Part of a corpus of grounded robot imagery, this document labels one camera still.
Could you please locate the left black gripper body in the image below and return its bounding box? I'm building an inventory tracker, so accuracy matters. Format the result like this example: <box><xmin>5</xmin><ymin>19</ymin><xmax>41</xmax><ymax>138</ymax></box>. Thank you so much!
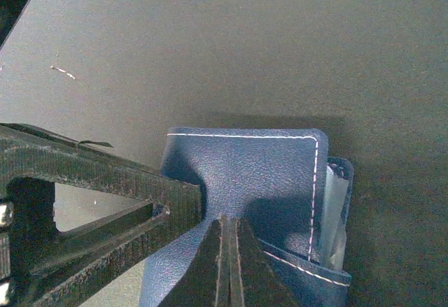
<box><xmin>1</xmin><ymin>201</ymin><xmax>14</xmax><ymax>306</ymax></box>

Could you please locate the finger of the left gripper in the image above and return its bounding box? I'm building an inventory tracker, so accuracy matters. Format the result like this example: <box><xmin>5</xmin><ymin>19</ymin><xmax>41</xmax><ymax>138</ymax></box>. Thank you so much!
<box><xmin>1</xmin><ymin>124</ymin><xmax>202</xmax><ymax>227</ymax></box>
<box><xmin>6</xmin><ymin>178</ymin><xmax>169</xmax><ymax>306</ymax></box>

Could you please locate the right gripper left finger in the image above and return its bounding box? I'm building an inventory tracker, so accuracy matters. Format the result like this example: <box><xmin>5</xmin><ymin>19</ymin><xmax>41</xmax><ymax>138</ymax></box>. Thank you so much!
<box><xmin>160</xmin><ymin>216</ymin><xmax>230</xmax><ymax>307</ymax></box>

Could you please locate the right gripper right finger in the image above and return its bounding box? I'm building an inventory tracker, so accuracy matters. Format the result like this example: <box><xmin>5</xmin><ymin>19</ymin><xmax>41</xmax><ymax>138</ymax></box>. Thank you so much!
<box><xmin>228</xmin><ymin>218</ymin><xmax>300</xmax><ymax>306</ymax></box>

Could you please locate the blue card holder wallet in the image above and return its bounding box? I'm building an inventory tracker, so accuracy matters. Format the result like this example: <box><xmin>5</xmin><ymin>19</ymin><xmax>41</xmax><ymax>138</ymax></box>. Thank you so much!
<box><xmin>139</xmin><ymin>127</ymin><xmax>354</xmax><ymax>306</ymax></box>

